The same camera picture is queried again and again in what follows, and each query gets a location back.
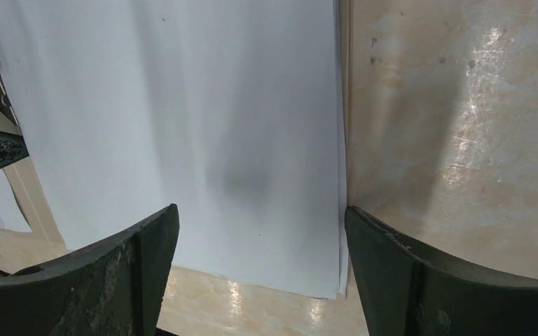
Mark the white paper sheet stack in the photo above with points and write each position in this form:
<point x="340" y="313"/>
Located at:
<point x="229" y="109"/>

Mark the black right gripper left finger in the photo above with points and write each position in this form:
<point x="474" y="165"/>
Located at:
<point x="112" y="287"/>

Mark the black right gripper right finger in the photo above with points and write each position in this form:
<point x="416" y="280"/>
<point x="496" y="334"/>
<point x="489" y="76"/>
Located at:
<point x="408" y="287"/>

